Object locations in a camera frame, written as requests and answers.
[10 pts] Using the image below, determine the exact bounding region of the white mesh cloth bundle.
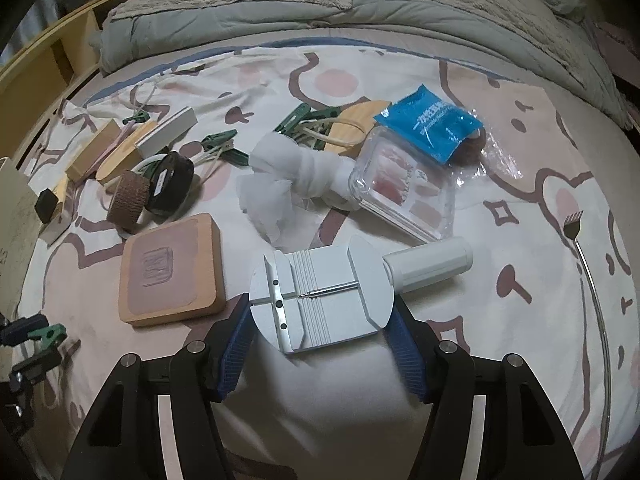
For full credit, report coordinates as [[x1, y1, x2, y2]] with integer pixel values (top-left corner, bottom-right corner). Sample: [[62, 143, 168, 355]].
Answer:
[[237, 132, 358, 251]]

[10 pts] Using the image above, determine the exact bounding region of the clear case of press-on nails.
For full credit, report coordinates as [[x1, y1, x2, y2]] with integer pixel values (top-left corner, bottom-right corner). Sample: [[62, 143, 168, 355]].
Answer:
[[347, 127, 458, 243]]

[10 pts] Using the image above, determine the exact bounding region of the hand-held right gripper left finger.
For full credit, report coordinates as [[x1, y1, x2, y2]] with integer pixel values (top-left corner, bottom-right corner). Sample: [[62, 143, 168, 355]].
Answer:
[[67, 291, 251, 480]]

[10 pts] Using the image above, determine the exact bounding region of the brown bandage roll in wrap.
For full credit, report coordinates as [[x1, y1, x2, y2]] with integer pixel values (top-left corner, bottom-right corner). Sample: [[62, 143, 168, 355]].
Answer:
[[449, 127, 488, 167]]

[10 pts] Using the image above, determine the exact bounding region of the tan square pad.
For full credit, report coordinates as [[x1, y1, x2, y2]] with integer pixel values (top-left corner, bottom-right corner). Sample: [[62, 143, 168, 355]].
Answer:
[[118, 213, 226, 328]]

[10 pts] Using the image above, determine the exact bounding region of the pale blue watch link tool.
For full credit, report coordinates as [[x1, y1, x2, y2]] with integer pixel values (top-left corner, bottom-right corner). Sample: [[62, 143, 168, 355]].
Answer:
[[248, 234, 396, 356]]

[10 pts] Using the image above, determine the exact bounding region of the blue foil packet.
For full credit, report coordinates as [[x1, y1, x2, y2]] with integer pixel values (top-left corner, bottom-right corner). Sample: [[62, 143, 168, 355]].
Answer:
[[374, 85, 483, 166]]

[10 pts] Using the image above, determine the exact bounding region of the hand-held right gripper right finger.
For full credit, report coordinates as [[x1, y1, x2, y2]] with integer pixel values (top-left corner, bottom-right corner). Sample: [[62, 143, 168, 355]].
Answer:
[[389, 305, 586, 480]]

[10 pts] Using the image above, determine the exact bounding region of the flat wooden board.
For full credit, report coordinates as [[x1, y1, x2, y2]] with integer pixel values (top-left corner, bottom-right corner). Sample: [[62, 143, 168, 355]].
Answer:
[[325, 101, 392, 158]]

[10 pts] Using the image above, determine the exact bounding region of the brown bandage roll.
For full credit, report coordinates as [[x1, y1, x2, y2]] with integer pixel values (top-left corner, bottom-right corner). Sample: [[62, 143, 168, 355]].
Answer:
[[107, 170, 151, 233], [449, 127, 488, 167]]

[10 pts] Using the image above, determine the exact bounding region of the white long box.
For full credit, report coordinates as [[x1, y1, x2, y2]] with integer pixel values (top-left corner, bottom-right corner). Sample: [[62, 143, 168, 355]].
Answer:
[[135, 107, 197, 159]]

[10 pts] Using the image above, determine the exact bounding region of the printed blanket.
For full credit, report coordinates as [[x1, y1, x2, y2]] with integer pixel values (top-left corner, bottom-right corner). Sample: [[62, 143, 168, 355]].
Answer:
[[10, 40, 640, 480]]

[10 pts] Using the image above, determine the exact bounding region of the rectangular wooden block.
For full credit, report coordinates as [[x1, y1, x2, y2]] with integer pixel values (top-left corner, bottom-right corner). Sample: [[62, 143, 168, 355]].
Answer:
[[65, 120, 122, 183]]

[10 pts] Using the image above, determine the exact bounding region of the white plastic cylinder tube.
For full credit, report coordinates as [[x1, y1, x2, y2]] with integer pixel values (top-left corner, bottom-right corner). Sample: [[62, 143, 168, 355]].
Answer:
[[382, 236, 474, 295]]

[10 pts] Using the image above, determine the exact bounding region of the black round tin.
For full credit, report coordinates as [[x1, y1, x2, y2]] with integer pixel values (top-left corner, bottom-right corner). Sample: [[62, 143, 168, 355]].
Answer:
[[146, 151, 195, 217]]

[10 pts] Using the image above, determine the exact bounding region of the small black cube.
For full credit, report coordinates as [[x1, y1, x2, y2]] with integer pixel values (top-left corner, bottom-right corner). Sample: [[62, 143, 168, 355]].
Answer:
[[35, 189, 60, 223]]

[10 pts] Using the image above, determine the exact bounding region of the metal back scratcher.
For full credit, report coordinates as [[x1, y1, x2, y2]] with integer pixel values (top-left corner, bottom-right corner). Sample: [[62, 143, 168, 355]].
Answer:
[[562, 212, 615, 441]]

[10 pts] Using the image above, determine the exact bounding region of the yellow and white box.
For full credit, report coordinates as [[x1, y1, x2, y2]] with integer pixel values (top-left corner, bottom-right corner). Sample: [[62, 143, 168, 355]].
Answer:
[[40, 180, 72, 247]]

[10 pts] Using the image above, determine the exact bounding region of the wooden bedside shelf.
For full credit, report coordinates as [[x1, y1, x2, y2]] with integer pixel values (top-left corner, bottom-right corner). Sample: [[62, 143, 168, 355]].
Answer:
[[0, 0, 146, 171]]

